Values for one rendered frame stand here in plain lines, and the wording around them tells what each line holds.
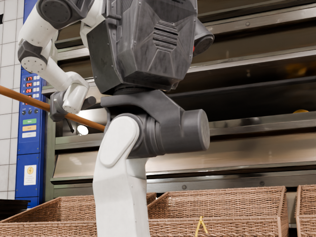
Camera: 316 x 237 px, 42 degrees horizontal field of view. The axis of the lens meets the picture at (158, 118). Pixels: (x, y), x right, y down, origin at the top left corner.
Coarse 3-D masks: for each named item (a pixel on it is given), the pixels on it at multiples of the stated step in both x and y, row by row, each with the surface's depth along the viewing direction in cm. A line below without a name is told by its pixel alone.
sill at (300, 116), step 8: (304, 112) 186; (312, 112) 185; (224, 120) 198; (232, 120) 197; (240, 120) 195; (248, 120) 194; (256, 120) 193; (264, 120) 192; (272, 120) 190; (280, 120) 189; (288, 120) 188; (296, 120) 187; (304, 120) 186; (216, 128) 198; (64, 136) 226; (72, 136) 224; (80, 136) 223; (88, 136) 221; (96, 136) 219
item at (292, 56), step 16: (224, 64) 188; (240, 64) 185; (256, 64) 184; (272, 64) 184; (288, 64) 184; (304, 64) 183; (192, 80) 200; (208, 80) 200; (224, 80) 199; (240, 80) 199; (256, 80) 199; (272, 80) 198; (48, 96) 222; (96, 96) 220
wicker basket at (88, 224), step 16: (32, 208) 194; (48, 208) 207; (64, 208) 212; (80, 208) 209; (0, 224) 170; (16, 224) 167; (32, 224) 165; (48, 224) 162; (64, 224) 160; (80, 224) 157
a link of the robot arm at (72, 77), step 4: (68, 72) 148; (72, 72) 149; (68, 76) 146; (72, 76) 147; (76, 76) 149; (80, 76) 151; (68, 80) 145; (72, 80) 147; (76, 80) 151; (80, 80) 151; (84, 80) 153; (64, 84) 144; (68, 84) 146; (84, 84) 153; (88, 84) 155; (56, 88) 145; (60, 88) 145; (64, 88) 146; (88, 88) 155
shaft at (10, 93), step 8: (0, 88) 142; (8, 88) 146; (8, 96) 147; (16, 96) 150; (24, 96) 154; (32, 104) 159; (40, 104) 163; (48, 104) 169; (80, 120) 192; (88, 120) 199; (96, 128) 208
